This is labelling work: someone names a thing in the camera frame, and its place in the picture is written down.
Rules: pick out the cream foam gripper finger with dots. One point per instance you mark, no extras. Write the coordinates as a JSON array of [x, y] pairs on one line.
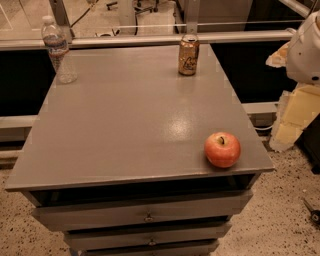
[[279, 58], [295, 112]]

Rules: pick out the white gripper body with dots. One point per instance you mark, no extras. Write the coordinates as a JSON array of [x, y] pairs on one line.
[[305, 55]]

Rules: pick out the red apple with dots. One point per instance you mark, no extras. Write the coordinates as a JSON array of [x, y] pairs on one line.
[[222, 149]]

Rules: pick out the clear plastic water bottle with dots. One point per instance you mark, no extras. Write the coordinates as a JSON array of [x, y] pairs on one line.
[[57, 47]]

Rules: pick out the gold soda can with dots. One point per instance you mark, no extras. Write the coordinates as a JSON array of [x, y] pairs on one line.
[[188, 54]]

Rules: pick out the black tool on floor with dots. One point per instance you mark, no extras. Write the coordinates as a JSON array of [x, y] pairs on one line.
[[314, 214]]

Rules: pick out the bottom grey drawer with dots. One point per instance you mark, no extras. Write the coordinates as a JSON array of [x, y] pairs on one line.
[[191, 248]]

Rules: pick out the grey drawer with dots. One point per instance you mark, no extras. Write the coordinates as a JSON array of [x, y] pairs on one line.
[[145, 211], [148, 236], [191, 248]]

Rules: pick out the grey drawer cabinet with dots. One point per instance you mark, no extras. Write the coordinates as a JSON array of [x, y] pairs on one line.
[[130, 127]]

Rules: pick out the middle grey drawer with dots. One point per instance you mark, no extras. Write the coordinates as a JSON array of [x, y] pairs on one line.
[[148, 236]]

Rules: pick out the top grey drawer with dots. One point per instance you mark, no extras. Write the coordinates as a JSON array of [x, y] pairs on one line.
[[145, 211]]

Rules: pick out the metal guard rail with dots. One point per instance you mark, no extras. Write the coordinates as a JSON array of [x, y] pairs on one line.
[[131, 41]]

